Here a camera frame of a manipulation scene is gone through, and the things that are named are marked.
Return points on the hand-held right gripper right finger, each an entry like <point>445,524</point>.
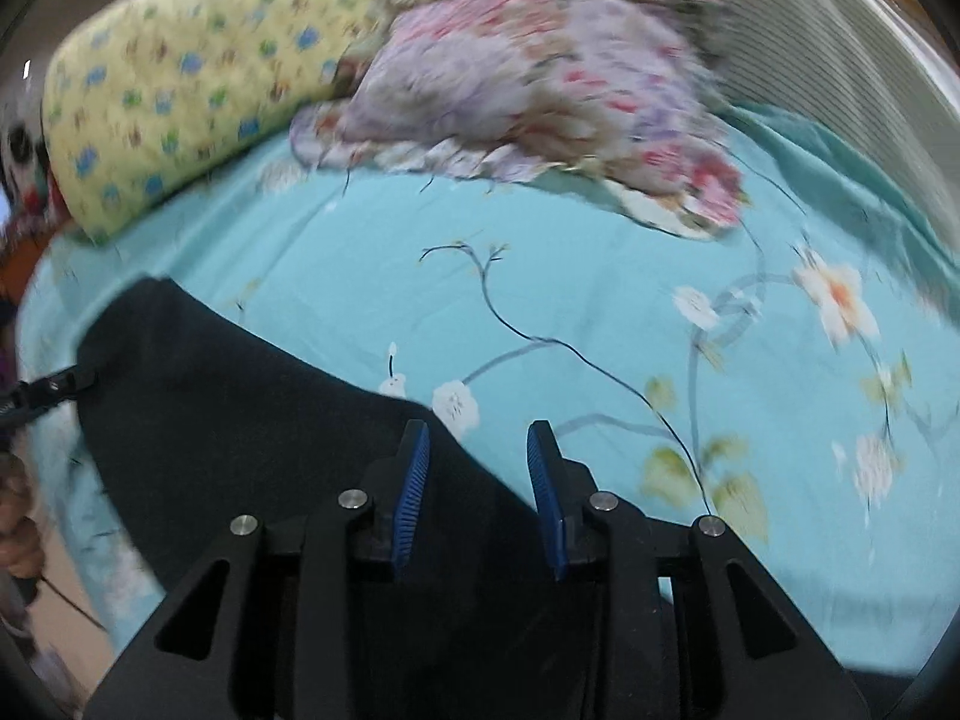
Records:
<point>541,495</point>

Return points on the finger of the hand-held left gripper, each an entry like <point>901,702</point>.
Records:
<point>56,384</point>

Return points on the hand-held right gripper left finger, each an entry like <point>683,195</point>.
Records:
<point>415,491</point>

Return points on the black pants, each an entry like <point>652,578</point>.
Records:
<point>247,420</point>

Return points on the person's left hand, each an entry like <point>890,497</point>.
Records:
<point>16,517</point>

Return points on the light blue floral bedsheet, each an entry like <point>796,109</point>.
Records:
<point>585,330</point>

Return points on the yellow patterned pillow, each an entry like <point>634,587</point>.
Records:
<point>180,82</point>

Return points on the floral purple blanket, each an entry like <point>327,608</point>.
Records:
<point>540,90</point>

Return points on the white ribbed headboard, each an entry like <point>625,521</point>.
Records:
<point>750,22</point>

